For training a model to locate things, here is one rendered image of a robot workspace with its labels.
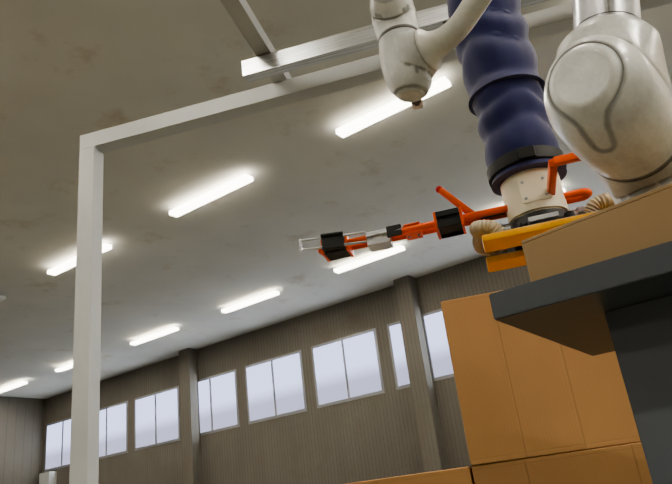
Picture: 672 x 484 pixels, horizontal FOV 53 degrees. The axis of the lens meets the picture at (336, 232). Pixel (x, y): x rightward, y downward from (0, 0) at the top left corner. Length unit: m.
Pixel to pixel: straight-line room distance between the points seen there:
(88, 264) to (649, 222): 4.12
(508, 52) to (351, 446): 10.14
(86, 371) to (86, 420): 0.30
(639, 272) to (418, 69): 0.79
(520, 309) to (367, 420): 10.70
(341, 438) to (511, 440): 10.32
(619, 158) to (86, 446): 3.84
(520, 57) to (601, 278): 1.26
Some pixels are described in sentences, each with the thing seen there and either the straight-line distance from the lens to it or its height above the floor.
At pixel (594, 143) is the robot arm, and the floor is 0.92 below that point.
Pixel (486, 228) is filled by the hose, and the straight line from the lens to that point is 1.88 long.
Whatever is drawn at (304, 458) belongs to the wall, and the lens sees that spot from 12.42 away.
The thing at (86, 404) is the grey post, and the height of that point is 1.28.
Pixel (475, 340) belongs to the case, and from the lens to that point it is 1.71.
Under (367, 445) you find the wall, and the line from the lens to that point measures 11.65.
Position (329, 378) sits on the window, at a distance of 12.13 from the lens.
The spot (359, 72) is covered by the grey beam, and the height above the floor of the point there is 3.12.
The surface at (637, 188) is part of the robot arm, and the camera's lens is 1.18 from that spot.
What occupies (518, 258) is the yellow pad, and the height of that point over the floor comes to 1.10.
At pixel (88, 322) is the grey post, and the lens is 4.63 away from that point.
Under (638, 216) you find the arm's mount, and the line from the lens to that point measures 1.02.
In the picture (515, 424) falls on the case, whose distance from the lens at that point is 1.68.
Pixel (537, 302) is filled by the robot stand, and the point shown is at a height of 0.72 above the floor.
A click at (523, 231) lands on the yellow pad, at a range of 1.84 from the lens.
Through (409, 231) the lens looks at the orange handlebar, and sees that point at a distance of 2.00.
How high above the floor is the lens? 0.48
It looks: 23 degrees up
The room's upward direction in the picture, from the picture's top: 7 degrees counter-clockwise
